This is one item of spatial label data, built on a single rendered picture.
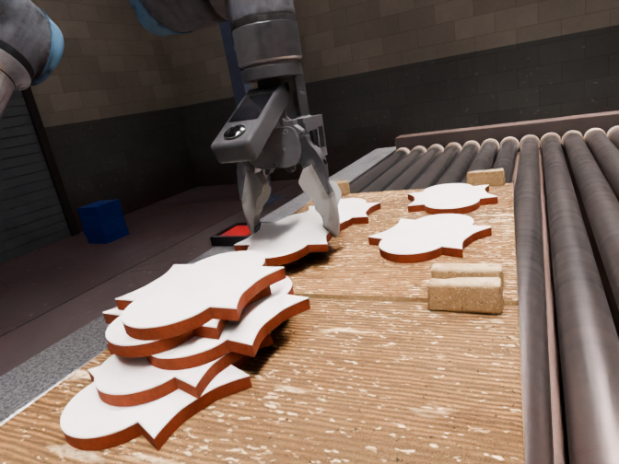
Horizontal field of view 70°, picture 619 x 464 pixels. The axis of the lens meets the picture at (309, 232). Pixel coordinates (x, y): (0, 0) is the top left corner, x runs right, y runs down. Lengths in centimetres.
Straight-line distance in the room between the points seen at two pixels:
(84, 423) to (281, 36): 40
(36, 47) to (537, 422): 83
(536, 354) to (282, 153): 33
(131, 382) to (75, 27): 621
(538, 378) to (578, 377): 3
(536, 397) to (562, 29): 514
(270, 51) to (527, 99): 498
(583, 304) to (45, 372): 50
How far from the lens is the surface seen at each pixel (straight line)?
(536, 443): 31
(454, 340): 36
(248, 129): 46
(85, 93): 629
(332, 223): 53
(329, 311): 42
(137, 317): 36
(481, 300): 39
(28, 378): 52
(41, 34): 89
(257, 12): 52
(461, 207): 64
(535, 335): 41
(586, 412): 34
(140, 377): 35
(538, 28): 540
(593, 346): 39
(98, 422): 35
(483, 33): 543
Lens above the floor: 113
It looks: 17 degrees down
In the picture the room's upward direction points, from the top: 10 degrees counter-clockwise
